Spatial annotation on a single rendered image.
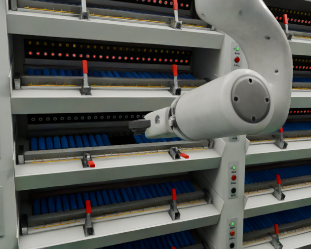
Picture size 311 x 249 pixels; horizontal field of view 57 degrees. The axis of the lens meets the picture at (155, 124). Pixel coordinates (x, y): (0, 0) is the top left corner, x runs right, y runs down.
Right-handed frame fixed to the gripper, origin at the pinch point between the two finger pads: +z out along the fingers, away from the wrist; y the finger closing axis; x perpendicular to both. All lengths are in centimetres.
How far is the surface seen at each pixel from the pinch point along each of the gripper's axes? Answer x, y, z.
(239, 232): -35, 38, 25
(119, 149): -3.9, -2.6, 22.6
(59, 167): -7.6, -19.5, 20.7
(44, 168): -7.5, -23.4, 20.9
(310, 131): -2, 78, 24
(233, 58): 22.0, 33.7, 12.4
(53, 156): -4.5, -21.0, 23.0
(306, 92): 13, 72, 19
